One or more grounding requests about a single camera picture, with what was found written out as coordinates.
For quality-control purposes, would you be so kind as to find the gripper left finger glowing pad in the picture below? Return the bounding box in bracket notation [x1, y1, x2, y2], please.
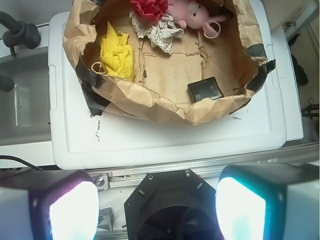
[0, 170, 99, 240]

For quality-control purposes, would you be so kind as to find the grey crumpled paper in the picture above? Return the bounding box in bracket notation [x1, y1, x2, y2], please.
[129, 11, 185, 55]

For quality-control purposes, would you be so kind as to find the white plastic lid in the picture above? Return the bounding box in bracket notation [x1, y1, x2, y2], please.
[48, 12, 287, 170]

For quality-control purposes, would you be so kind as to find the clear plastic bin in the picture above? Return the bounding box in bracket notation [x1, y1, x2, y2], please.
[0, 47, 51, 146]

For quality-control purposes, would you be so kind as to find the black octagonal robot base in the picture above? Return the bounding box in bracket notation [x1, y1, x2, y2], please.
[124, 169, 224, 240]

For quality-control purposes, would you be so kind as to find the metal corner bracket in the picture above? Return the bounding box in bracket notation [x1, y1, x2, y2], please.
[90, 172, 111, 192]

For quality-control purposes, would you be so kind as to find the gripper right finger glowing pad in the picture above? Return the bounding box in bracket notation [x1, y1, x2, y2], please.
[215, 163, 320, 240]

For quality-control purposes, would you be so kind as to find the pink plush bunny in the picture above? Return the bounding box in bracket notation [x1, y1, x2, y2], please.
[166, 0, 227, 39]

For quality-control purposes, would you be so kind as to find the aluminium rail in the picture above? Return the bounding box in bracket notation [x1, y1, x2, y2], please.
[89, 142, 320, 193]

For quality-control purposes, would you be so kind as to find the brown paper bag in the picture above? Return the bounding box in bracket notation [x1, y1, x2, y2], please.
[63, 0, 276, 126]

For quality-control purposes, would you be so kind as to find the black box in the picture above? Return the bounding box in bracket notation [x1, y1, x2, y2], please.
[187, 76, 224, 103]

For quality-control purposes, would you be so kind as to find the yellow cloth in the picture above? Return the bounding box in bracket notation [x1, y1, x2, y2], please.
[99, 22, 135, 82]

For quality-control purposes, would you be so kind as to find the red crumpled paper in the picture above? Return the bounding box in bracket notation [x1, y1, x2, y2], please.
[129, 0, 169, 22]

